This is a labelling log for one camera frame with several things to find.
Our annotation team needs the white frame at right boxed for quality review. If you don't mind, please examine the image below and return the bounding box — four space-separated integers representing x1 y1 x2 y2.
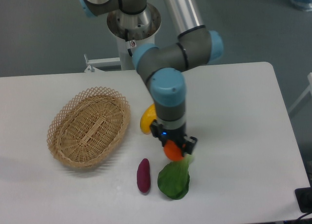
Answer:
288 73 312 118

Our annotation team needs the woven wicker basket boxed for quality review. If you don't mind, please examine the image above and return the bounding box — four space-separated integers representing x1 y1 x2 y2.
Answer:
47 87 131 168

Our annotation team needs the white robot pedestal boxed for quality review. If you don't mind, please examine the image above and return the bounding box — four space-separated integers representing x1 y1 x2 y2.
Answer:
107 3 161 70

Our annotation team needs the black device at edge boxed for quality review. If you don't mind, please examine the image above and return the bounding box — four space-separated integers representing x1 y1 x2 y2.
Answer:
294 187 312 213

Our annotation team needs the orange fruit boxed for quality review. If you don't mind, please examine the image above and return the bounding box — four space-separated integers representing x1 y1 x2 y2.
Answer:
163 140 184 161

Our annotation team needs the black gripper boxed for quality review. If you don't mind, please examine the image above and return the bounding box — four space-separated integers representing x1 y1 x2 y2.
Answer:
150 119 198 157

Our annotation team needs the yellow mango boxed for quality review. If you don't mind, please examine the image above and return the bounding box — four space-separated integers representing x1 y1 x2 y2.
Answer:
140 104 156 134

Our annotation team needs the black cable on pedestal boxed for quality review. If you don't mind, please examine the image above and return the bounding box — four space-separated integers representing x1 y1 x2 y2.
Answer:
124 28 134 58

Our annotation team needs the white left base bracket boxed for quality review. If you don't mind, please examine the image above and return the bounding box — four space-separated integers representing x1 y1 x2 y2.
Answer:
84 54 121 73

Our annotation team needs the green bok choy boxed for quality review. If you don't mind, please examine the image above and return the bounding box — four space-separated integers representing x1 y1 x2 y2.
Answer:
157 155 194 200

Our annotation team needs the purple sweet potato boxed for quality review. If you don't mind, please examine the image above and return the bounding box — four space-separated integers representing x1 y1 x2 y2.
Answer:
136 158 151 193

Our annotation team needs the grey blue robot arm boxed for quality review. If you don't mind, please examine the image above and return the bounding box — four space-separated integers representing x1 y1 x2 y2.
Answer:
79 0 223 161

